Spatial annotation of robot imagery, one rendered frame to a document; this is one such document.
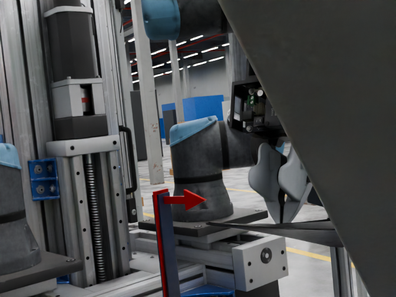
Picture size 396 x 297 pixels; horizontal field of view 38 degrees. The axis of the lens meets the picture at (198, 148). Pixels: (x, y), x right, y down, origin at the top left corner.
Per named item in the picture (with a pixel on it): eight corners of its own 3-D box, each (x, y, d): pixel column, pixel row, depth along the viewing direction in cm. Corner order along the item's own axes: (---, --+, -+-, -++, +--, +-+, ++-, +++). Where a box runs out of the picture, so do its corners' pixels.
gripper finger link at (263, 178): (235, 221, 60) (240, 137, 62) (263, 227, 65) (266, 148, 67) (261, 222, 59) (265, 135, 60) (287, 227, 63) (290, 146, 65)
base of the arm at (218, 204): (158, 219, 137) (153, 178, 136) (204, 208, 146) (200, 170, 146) (198, 224, 125) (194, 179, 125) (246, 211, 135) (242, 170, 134)
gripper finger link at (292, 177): (260, 222, 59) (265, 135, 60) (287, 227, 63) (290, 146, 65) (288, 223, 57) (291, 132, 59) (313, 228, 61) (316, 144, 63)
